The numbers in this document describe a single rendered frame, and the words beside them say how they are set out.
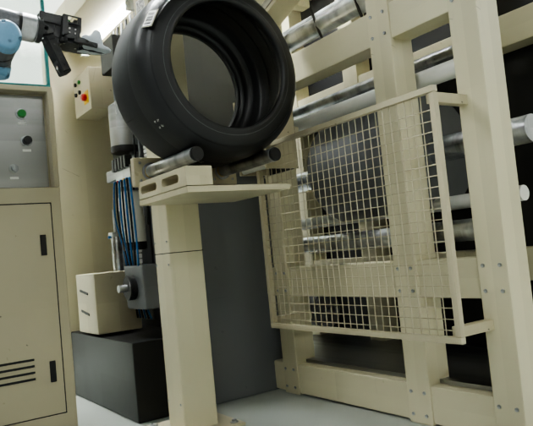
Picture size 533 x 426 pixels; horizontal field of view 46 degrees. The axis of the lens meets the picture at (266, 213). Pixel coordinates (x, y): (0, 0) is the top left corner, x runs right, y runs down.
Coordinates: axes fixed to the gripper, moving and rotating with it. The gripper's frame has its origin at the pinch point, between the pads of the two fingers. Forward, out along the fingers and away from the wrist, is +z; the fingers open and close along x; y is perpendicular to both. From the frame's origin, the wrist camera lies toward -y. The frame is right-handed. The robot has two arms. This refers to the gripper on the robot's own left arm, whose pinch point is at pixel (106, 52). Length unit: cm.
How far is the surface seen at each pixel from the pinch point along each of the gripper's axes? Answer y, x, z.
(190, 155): -30.3, -11.8, 22.4
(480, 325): -78, -61, 87
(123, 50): 2.9, 2.4, 6.0
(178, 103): -15.3, -12.0, 18.2
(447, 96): -15, -61, 77
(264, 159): -27, -8, 50
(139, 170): -29.2, 22.3, 20.3
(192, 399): -106, 25, 43
